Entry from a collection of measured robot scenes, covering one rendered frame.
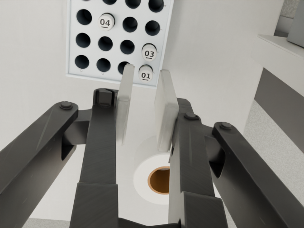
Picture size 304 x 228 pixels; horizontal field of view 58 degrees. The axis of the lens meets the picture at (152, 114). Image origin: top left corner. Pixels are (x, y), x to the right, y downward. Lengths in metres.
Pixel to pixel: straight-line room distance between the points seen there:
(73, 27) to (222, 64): 0.15
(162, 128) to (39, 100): 0.19
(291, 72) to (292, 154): 1.25
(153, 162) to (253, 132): 1.02
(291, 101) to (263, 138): 0.58
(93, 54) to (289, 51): 0.15
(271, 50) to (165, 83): 0.07
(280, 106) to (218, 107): 0.48
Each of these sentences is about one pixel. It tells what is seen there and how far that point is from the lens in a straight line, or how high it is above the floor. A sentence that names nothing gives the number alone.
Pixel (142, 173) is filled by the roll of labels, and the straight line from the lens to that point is 0.30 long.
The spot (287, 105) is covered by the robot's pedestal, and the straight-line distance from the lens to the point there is 0.76.
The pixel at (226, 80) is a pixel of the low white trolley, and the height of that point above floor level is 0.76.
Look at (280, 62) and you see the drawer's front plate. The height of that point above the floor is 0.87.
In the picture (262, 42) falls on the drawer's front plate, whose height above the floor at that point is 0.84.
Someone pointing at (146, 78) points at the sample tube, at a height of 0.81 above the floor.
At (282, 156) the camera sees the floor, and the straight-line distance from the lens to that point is 1.41.
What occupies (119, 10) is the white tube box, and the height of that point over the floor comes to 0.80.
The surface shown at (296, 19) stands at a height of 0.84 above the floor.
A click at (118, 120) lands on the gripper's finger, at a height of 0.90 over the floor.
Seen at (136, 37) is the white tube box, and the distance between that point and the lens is 0.24.
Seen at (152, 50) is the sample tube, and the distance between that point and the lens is 0.23.
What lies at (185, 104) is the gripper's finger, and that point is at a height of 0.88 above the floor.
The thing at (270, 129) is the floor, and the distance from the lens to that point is 1.30.
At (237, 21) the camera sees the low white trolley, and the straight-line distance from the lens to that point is 0.29.
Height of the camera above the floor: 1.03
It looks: 64 degrees down
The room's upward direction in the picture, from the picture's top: 177 degrees clockwise
